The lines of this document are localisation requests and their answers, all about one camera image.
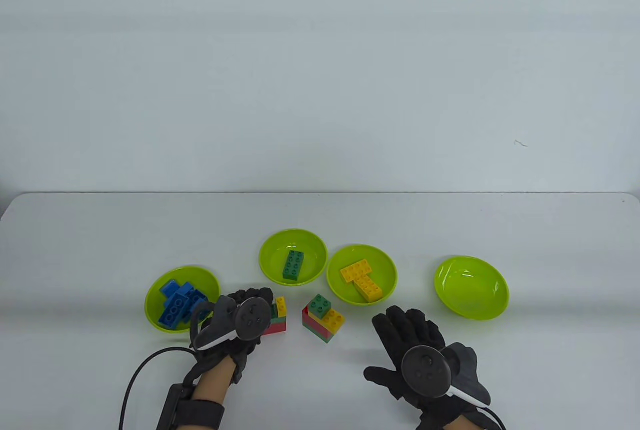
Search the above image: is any long yellow toy brick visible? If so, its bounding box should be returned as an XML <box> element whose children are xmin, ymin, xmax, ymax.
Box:
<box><xmin>352</xmin><ymin>273</ymin><xmax>384</xmax><ymax>303</ymax></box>
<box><xmin>340</xmin><ymin>259</ymin><xmax>373</xmax><ymax>283</ymax></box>
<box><xmin>310</xmin><ymin>309</ymin><xmax>346</xmax><ymax>338</ymax></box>

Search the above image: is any person's left hand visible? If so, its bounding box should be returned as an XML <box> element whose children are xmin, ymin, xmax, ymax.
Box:
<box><xmin>182</xmin><ymin>287</ymin><xmax>275</xmax><ymax>385</ymax></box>

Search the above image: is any black cable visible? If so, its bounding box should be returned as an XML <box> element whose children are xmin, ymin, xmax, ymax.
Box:
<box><xmin>118</xmin><ymin>347</ymin><xmax>198</xmax><ymax>430</ymax></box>
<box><xmin>477</xmin><ymin>406</ymin><xmax>507</xmax><ymax>430</ymax></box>

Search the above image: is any black forearm strap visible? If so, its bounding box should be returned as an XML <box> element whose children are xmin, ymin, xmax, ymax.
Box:
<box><xmin>156</xmin><ymin>383</ymin><xmax>225</xmax><ymax>430</ymax></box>

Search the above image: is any lime green plastic bowl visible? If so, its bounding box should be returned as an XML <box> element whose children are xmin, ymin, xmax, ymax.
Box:
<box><xmin>326</xmin><ymin>244</ymin><xmax>398</xmax><ymax>306</ymax></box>
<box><xmin>144</xmin><ymin>264</ymin><xmax>221</xmax><ymax>334</ymax></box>
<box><xmin>433</xmin><ymin>256</ymin><xmax>510</xmax><ymax>321</ymax></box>
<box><xmin>259</xmin><ymin>228</ymin><xmax>329</xmax><ymax>286</ymax></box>

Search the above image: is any person's right hand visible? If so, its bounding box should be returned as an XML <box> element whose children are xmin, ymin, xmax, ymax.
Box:
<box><xmin>363</xmin><ymin>305</ymin><xmax>497</xmax><ymax>430</ymax></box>

